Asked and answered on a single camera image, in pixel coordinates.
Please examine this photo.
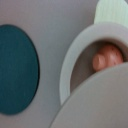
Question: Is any small pink pot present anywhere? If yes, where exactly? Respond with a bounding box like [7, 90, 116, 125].
[59, 23, 128, 104]

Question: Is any large grey frying pan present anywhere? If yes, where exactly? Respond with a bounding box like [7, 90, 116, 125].
[51, 63, 128, 128]

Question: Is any pink toy stove top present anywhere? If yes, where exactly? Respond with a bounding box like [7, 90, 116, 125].
[0, 0, 98, 128]

